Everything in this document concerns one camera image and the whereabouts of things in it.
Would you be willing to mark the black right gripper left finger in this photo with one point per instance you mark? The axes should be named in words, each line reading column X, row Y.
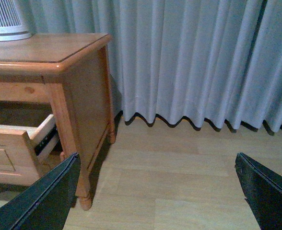
column 46, row 203

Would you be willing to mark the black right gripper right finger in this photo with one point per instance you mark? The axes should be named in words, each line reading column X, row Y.
column 262, row 188

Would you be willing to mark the white slatted cylindrical air purifier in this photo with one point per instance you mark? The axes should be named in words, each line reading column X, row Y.
column 13, row 24

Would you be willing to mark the grey-green pleated curtain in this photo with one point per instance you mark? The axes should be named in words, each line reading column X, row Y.
column 219, row 60

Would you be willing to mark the wooden drawer with panel front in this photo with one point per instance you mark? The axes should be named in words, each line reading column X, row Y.
column 18, row 161

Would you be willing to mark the black metal drawer slide rail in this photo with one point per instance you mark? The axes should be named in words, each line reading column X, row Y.
column 46, row 145

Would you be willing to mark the wooden nightstand cabinet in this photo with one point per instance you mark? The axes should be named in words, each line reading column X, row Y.
column 67, row 76

